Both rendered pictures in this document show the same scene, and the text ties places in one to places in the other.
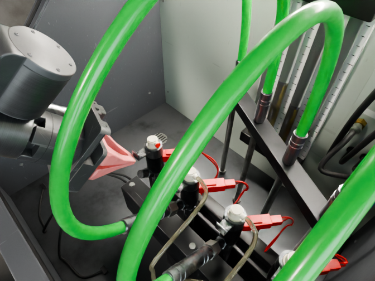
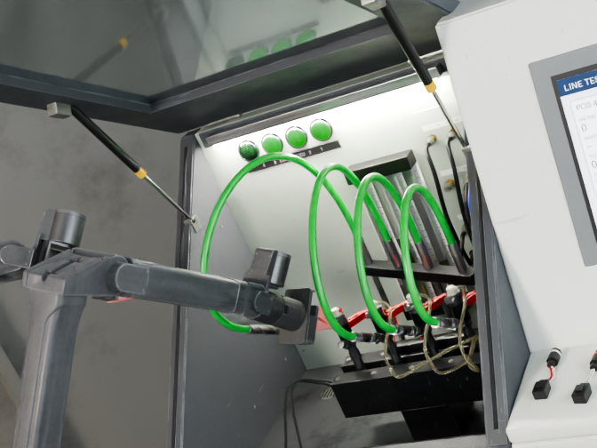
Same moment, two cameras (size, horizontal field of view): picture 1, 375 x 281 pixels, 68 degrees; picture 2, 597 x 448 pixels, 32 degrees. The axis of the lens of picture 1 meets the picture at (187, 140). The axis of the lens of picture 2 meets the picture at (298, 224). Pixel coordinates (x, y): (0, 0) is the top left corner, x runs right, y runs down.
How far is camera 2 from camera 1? 1.64 m
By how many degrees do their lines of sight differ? 32
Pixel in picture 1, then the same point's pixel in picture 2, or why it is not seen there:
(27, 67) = (279, 255)
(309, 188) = (448, 268)
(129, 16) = (314, 210)
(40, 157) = (290, 314)
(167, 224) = (385, 372)
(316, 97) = not seen: hidden behind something
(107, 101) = (254, 377)
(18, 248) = not seen: outside the picture
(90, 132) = (304, 296)
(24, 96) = (281, 270)
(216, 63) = (339, 269)
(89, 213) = not seen: outside the picture
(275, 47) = (362, 191)
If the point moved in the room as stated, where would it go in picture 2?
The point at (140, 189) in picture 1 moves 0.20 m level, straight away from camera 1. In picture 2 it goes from (347, 375) to (288, 361)
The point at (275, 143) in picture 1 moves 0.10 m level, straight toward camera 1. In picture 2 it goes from (417, 267) to (418, 288)
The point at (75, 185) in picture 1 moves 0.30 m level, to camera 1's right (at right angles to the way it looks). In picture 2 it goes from (311, 335) to (449, 254)
